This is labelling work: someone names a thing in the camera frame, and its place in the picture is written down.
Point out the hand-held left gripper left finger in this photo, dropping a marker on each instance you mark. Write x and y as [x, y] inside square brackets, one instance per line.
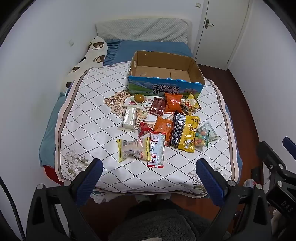
[89, 183]

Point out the bear print pillow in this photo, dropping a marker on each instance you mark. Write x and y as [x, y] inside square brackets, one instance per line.
[94, 52]

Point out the dark red snack packet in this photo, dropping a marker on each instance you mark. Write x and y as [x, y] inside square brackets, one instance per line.
[157, 107]

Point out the red object under bed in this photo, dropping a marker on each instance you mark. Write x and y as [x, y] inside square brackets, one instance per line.
[49, 173]

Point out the white wall switch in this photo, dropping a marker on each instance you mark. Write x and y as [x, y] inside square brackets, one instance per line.
[198, 4]

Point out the black and yellow snack packet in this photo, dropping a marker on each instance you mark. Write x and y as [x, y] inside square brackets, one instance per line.
[185, 132]

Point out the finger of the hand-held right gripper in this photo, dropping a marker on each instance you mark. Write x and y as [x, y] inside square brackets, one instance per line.
[290, 146]
[269, 155]

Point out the white diamond pattern quilt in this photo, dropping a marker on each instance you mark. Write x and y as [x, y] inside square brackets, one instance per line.
[92, 115]

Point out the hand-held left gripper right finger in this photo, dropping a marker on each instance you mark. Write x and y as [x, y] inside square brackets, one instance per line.
[210, 183]

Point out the printed cardboard box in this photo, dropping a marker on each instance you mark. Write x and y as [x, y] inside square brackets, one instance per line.
[161, 87]

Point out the small red snack packet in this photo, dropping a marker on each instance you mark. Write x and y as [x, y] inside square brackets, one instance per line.
[144, 129]

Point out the person's grey fleece clothing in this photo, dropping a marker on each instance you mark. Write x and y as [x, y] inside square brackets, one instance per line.
[157, 222]

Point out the silver printed snack packet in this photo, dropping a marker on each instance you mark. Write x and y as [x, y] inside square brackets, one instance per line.
[211, 129]

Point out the yellow and white snack packet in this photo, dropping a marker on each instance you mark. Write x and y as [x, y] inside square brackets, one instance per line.
[133, 150]

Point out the white crumpled bag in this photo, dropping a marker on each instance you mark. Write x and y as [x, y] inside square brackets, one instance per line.
[249, 183]

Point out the colourful candy packet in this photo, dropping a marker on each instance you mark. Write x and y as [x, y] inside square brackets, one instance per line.
[200, 139]

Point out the white door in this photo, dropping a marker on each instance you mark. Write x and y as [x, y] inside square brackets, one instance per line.
[222, 34]

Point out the grey pillow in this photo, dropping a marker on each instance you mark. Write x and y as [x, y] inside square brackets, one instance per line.
[143, 30]

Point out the yellow panda snack packet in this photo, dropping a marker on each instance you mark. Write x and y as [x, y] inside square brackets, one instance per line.
[190, 105]

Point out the orange puffed snack packet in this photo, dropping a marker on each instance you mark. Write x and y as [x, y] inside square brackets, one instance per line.
[173, 103]

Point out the white and red snack packet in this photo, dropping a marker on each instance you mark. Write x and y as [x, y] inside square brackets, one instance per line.
[156, 149]

